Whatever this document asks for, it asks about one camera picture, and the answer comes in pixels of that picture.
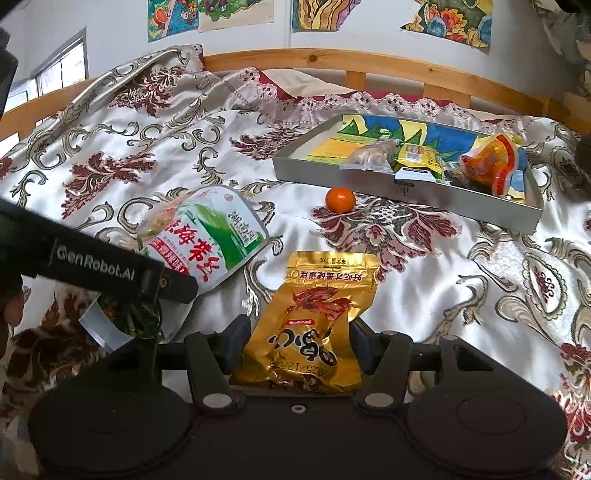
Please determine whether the yellow snack bar packet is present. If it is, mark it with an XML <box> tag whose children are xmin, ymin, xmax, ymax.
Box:
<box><xmin>392</xmin><ymin>143</ymin><xmax>447</xmax><ymax>178</ymax></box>

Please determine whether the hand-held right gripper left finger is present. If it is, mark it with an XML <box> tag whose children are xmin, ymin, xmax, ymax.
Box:
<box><xmin>99</xmin><ymin>314</ymin><xmax>253</xmax><ymax>414</ymax></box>

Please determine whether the wooden bed frame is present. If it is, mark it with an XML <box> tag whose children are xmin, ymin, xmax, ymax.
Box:
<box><xmin>0</xmin><ymin>48</ymin><xmax>591</xmax><ymax>144</ymax></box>

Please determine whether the green white snack packet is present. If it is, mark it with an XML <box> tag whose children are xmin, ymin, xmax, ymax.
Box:
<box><xmin>78</xmin><ymin>185</ymin><xmax>269</xmax><ymax>352</ymax></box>

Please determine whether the orange tangerine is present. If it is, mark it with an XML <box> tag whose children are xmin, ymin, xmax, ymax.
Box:
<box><xmin>325</xmin><ymin>188</ymin><xmax>356</xmax><ymax>214</ymax></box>

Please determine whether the clear nut snack packet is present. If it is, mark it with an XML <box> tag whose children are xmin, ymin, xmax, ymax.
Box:
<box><xmin>339</xmin><ymin>141</ymin><xmax>400</xmax><ymax>174</ymax></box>

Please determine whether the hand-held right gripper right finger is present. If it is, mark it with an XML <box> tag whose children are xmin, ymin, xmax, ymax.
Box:
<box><xmin>348</xmin><ymin>316</ymin><xmax>495</xmax><ymax>412</ymax></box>

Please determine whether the white blue small packet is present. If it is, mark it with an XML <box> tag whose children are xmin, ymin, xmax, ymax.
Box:
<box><xmin>394</xmin><ymin>166</ymin><xmax>437</xmax><ymax>182</ymax></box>

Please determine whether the yellow brown swirl wall poster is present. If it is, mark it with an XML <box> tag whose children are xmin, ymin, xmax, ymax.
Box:
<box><xmin>292</xmin><ymin>0</ymin><xmax>362</xmax><ymax>33</ymax></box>

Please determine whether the cartoon figure wall poster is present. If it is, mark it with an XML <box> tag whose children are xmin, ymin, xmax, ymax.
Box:
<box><xmin>198</xmin><ymin>0</ymin><xmax>269</xmax><ymax>33</ymax></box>

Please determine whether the gold snack packet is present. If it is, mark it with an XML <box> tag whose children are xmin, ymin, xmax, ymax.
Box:
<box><xmin>229</xmin><ymin>251</ymin><xmax>380</xmax><ymax>394</ymax></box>

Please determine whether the person's left hand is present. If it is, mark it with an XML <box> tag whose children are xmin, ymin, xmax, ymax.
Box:
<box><xmin>0</xmin><ymin>272</ymin><xmax>25</xmax><ymax>358</ymax></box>

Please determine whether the window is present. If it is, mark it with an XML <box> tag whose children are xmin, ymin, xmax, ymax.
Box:
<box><xmin>8</xmin><ymin>28</ymin><xmax>88</xmax><ymax>112</ymax></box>

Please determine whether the silver metal tray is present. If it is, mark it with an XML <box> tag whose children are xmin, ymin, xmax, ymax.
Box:
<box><xmin>271</xmin><ymin>113</ymin><xmax>542</xmax><ymax>235</ymax></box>

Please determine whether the painted paper tray liner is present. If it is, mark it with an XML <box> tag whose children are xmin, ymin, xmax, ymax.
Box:
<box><xmin>307</xmin><ymin>115</ymin><xmax>528</xmax><ymax>204</ymax></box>

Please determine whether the orange red snack packet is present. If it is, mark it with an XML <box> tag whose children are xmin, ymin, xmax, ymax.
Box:
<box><xmin>459</xmin><ymin>133</ymin><xmax>530</xmax><ymax>198</ymax></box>

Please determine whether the blue orange wall poster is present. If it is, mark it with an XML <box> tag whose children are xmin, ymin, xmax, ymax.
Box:
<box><xmin>148</xmin><ymin>0</ymin><xmax>200</xmax><ymax>43</ymax></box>

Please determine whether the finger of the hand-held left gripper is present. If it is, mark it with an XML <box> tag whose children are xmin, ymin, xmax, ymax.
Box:
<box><xmin>154</xmin><ymin>265</ymin><xmax>200</xmax><ymax>305</ymax></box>

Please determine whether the cream pillow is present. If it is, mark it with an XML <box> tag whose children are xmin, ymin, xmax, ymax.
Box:
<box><xmin>262</xmin><ymin>68</ymin><xmax>357</xmax><ymax>100</ymax></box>

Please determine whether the colourful flower wall poster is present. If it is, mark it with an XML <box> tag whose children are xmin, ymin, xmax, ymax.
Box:
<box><xmin>401</xmin><ymin>0</ymin><xmax>493</xmax><ymax>54</ymax></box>

